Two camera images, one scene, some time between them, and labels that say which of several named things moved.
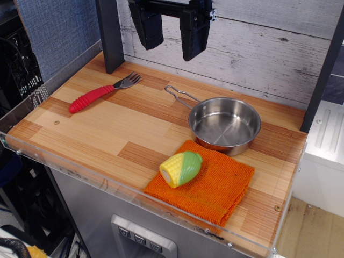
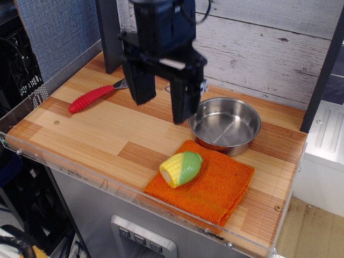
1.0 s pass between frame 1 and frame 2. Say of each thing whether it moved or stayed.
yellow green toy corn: stayed
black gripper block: moved
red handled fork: stayed
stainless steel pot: stayed
